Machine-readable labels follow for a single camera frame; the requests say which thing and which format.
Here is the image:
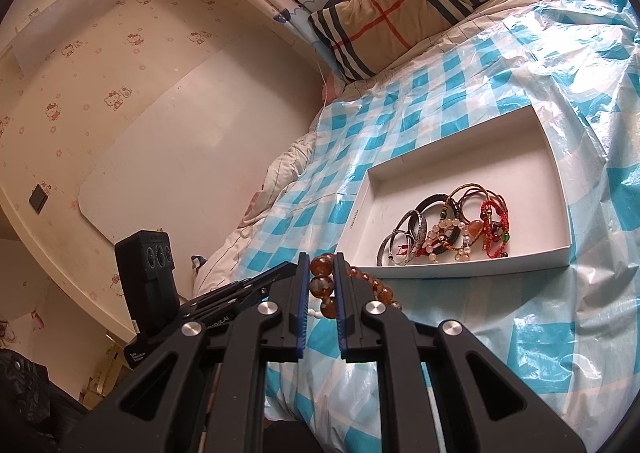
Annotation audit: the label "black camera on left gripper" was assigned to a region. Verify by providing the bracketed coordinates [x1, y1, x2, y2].
[115, 230, 180, 337]

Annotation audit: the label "white round board on wall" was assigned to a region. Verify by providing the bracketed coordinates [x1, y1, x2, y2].
[78, 29, 324, 246]

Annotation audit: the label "brown amber bead bracelet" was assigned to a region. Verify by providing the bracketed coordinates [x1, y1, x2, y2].
[307, 253, 404, 320]

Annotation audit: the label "red knotted bracelet green beads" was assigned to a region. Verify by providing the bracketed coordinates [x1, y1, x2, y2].
[480, 197, 511, 259]

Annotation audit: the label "black leather bracelet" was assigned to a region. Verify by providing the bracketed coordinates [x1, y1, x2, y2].
[414, 192, 464, 256]

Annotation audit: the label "plaid pillow left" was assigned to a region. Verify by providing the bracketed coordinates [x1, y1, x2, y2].
[309, 0, 473, 82]

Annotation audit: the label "white shallow cardboard box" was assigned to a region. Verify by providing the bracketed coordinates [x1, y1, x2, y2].
[337, 105, 572, 280]

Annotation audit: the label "silver bangle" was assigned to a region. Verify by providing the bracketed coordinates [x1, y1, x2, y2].
[376, 209, 427, 267]

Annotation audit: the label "red cord agate pendant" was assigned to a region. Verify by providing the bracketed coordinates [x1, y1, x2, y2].
[460, 219, 485, 246]

